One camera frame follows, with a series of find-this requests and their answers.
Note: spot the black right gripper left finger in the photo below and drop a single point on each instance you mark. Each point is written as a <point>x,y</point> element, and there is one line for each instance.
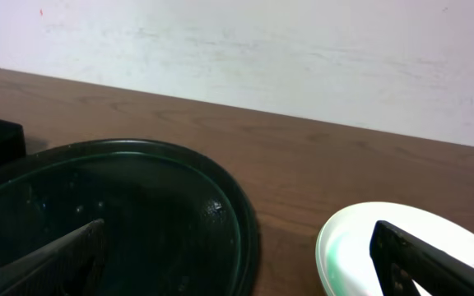
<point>70,265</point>

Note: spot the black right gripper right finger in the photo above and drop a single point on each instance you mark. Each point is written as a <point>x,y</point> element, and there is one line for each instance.
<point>403,262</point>

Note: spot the white plate with green stains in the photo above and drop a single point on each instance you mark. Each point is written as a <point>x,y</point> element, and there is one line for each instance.
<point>342,247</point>

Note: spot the round black tray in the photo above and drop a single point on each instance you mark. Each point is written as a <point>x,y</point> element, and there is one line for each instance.
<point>176,223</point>

